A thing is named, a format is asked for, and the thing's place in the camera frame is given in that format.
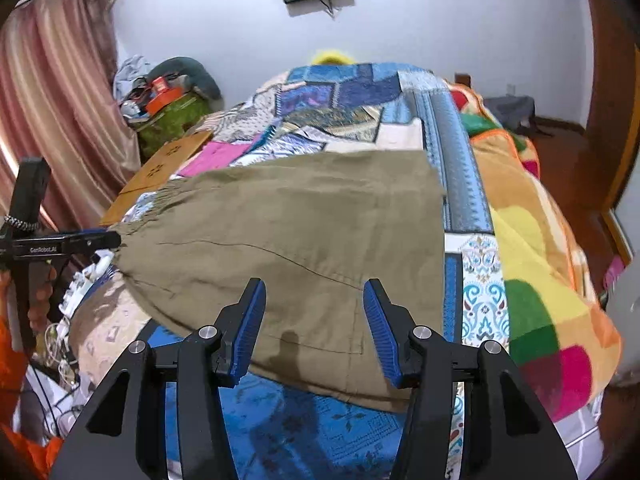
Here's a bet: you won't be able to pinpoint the orange box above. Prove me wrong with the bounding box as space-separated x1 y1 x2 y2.
144 76 184 114

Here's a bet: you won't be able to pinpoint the orange cloth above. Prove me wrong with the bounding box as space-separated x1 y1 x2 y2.
0 269 65 480

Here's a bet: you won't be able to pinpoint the colourful checked blanket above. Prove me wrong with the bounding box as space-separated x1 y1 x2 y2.
449 82 624 422

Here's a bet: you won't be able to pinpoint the blue patchwork bed sheet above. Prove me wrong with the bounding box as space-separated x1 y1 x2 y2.
120 62 512 480

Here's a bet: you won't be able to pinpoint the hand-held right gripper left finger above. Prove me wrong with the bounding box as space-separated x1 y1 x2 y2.
50 278 267 480

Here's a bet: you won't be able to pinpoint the green patterned bag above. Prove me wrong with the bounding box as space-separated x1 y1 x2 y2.
136 91 212 162

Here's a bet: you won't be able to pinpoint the pink striped curtain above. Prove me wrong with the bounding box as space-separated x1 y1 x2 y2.
0 0 142 233

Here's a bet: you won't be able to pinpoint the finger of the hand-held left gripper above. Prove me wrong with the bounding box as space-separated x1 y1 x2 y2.
67 229 122 257

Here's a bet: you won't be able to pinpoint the beige patterned pillow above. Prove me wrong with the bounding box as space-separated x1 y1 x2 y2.
66 271 157 392

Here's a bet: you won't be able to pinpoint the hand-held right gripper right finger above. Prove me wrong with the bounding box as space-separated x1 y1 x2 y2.
363 278 579 480

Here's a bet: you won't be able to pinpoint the olive green pants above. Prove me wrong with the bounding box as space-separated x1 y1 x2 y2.
107 148 447 414

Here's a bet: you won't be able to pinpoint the grey crumpled cloth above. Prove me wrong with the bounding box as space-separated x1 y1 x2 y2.
113 54 152 97

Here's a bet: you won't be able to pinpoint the white power strip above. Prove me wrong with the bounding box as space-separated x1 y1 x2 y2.
59 251 117 322

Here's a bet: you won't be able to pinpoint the grey-green cushion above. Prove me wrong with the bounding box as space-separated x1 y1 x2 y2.
149 56 224 102

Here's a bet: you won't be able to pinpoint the dark grey stool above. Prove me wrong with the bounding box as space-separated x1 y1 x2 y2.
484 94 537 132

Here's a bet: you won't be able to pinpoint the white tangled cables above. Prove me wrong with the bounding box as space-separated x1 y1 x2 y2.
29 317 83 388

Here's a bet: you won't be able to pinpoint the wooden door frame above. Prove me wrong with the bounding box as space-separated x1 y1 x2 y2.
581 0 640 213

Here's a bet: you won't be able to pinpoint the yellow fluffy thing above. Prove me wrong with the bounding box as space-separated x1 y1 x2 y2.
310 48 355 66

